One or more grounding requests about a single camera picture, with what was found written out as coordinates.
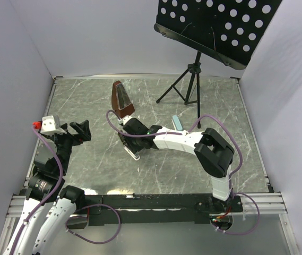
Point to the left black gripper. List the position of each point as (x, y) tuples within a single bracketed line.
[(84, 129)]

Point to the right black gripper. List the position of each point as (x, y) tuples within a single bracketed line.
[(128, 140)]

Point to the blue stapler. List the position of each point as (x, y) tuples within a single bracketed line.
[(176, 123)]

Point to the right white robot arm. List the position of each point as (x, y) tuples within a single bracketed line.
[(213, 152)]

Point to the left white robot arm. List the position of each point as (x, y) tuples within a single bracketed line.
[(47, 203)]

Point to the brown metronome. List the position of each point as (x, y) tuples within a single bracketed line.
[(120, 101)]

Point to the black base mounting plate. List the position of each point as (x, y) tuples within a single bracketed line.
[(153, 208)]

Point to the black music stand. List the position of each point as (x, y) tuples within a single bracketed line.
[(227, 31)]

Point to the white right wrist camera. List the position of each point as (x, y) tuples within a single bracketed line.
[(124, 120)]

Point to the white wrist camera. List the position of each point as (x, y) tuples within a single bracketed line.
[(124, 120), (50, 125)]

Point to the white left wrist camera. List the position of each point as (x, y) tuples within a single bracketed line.
[(50, 125)]

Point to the aluminium extrusion rail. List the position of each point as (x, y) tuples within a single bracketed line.
[(267, 203)]

